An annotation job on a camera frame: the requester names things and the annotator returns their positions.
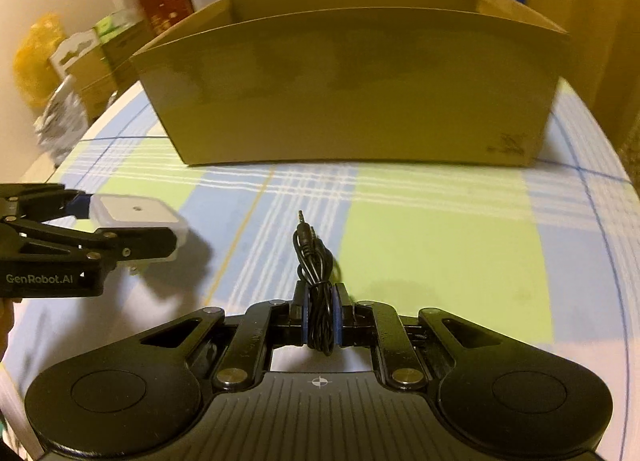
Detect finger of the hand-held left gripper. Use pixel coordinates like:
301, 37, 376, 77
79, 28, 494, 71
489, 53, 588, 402
0, 221, 178, 269
0, 182, 93, 224

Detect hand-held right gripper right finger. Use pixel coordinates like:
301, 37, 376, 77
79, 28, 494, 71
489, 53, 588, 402
335, 282, 501, 392

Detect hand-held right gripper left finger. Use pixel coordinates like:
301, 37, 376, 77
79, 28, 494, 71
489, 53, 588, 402
137, 281, 308, 392

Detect white plug adapter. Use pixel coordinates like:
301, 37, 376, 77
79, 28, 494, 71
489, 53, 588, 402
87, 195, 190, 277

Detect black audio cable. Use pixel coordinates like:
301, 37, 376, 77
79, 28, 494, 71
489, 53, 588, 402
291, 210, 346, 357

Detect brown cardboard box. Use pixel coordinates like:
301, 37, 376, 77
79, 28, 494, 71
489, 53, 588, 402
130, 0, 571, 168

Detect checked cloth desktop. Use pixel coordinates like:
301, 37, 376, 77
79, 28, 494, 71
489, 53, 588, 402
0, 76, 633, 461

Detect crumpled silver bag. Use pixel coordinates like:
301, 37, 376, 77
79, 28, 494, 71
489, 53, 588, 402
34, 78, 93, 166

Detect white-topped carton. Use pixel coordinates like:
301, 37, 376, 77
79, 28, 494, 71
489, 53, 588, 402
49, 31, 118, 122

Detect yellow plastic bag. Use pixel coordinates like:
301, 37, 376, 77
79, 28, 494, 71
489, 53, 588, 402
12, 13, 66, 106

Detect brown storage carton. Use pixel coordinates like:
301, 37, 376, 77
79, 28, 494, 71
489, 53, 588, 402
102, 21, 156, 76

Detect green packets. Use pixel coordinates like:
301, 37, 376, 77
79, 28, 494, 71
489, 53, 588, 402
95, 11, 136, 39

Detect red gift box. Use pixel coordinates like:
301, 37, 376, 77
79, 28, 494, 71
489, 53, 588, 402
137, 0, 196, 36

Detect wooden wardrobe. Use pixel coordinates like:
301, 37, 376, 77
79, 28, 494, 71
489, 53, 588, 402
510, 0, 640, 142

